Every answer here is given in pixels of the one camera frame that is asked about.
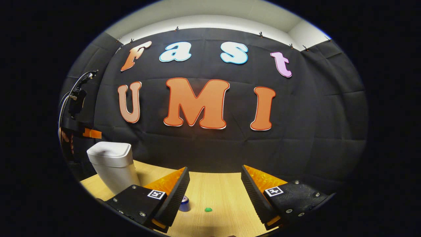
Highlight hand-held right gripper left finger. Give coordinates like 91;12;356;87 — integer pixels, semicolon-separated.
105;167;190;233

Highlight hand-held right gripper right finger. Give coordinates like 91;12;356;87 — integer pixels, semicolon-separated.
241;165;336;231

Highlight white desktop garbage bin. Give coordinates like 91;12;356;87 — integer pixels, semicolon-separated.
87;142;141;195

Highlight wooden desktop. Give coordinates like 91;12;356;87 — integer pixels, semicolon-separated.
80;160;290;237

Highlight black backdrop cloth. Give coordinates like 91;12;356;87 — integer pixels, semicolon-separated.
59;27;368;191

